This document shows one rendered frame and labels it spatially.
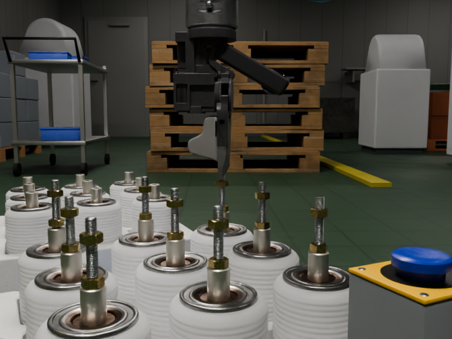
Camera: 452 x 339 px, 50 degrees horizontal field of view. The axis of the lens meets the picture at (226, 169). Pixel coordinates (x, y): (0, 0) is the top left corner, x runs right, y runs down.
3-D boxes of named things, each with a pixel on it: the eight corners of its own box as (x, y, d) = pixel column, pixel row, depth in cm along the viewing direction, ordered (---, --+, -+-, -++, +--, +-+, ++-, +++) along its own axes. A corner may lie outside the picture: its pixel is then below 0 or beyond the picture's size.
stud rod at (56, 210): (51, 237, 62) (49, 179, 61) (59, 236, 63) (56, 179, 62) (54, 239, 61) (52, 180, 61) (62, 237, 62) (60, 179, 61)
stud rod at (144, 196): (151, 229, 68) (149, 176, 67) (146, 231, 67) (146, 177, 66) (144, 229, 68) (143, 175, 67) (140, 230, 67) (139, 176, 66)
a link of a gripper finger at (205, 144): (189, 177, 72) (189, 116, 71) (229, 178, 71) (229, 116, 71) (185, 180, 69) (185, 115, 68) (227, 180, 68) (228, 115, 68)
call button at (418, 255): (418, 269, 37) (419, 243, 36) (465, 286, 33) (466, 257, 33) (378, 277, 35) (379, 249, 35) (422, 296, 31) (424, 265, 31)
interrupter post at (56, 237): (47, 255, 61) (46, 230, 61) (48, 251, 63) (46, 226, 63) (67, 254, 62) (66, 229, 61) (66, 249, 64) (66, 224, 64)
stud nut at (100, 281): (91, 281, 42) (91, 272, 42) (107, 283, 42) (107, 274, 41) (77, 288, 40) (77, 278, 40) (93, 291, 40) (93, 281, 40)
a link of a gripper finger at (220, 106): (217, 145, 71) (217, 86, 71) (229, 146, 71) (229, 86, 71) (214, 146, 67) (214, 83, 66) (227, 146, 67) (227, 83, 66)
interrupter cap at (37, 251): (23, 264, 58) (23, 258, 58) (27, 247, 65) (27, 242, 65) (89, 257, 60) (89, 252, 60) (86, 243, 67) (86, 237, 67)
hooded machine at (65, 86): (12, 147, 608) (5, 15, 589) (34, 144, 682) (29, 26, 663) (77, 147, 609) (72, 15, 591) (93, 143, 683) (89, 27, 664)
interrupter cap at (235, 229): (250, 238, 70) (250, 233, 69) (198, 239, 69) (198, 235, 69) (243, 226, 77) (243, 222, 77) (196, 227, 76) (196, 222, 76)
